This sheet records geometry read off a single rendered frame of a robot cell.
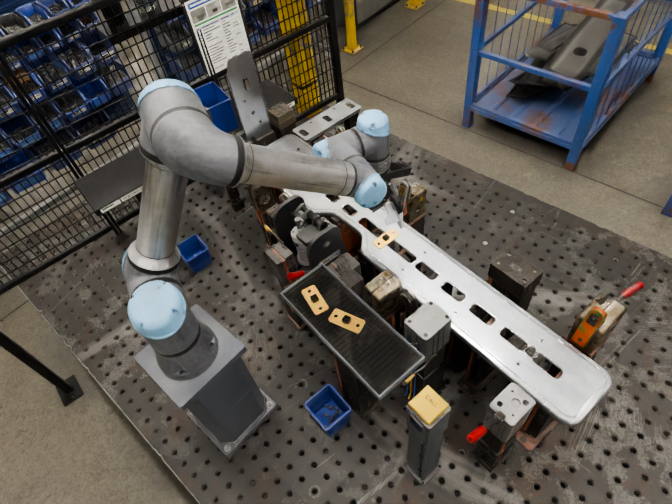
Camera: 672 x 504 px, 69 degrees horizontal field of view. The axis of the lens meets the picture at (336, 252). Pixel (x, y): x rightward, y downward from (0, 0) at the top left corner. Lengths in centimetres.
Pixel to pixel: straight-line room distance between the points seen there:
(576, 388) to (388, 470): 56
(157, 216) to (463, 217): 126
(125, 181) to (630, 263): 183
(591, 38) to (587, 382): 261
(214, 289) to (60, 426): 119
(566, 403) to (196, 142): 100
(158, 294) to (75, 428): 167
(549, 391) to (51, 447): 220
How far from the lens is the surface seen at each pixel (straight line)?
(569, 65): 332
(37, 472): 275
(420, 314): 123
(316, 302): 120
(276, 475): 154
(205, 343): 122
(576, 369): 135
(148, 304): 112
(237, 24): 211
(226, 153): 88
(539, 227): 201
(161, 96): 97
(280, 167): 93
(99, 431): 266
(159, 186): 104
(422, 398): 108
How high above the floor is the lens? 216
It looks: 51 degrees down
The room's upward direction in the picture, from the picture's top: 10 degrees counter-clockwise
